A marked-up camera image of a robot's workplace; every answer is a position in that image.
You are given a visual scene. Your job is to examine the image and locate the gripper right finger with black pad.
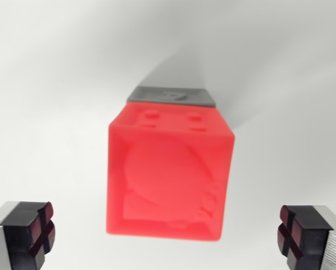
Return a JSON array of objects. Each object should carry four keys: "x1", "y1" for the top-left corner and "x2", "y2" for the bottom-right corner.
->
[{"x1": 276, "y1": 204, "x2": 336, "y2": 270}]

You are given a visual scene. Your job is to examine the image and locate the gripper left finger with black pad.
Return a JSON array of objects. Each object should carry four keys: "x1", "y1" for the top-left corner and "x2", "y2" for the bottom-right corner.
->
[{"x1": 0, "y1": 200, "x2": 56, "y2": 270}]

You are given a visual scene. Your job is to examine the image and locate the red plastic cube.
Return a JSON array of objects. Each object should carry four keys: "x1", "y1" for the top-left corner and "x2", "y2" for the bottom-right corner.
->
[{"x1": 105, "y1": 101, "x2": 236, "y2": 242}]

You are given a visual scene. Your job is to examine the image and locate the grey plastic cube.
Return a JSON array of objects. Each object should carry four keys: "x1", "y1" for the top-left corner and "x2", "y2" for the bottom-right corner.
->
[{"x1": 126, "y1": 86, "x2": 217, "y2": 107}]

